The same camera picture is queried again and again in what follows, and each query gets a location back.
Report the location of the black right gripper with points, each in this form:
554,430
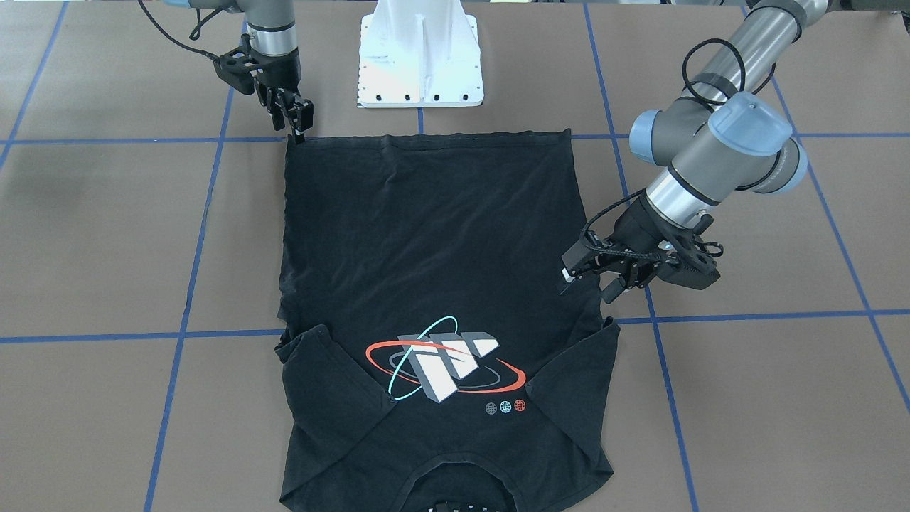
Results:
281,71

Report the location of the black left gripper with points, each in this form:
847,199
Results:
635,225

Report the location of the black printed t-shirt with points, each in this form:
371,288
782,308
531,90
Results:
434,357

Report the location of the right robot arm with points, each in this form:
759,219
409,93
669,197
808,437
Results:
271,30

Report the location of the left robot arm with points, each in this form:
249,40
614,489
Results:
716,138

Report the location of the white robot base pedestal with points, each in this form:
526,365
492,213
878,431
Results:
419,54

